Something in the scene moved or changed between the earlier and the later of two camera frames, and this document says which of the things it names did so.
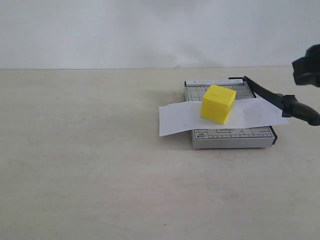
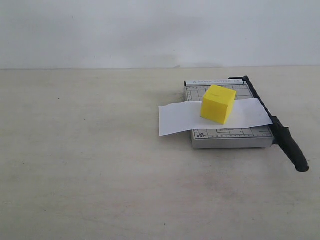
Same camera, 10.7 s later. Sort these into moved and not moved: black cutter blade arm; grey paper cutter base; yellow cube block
Moved: black cutter blade arm
Not moved: yellow cube block; grey paper cutter base
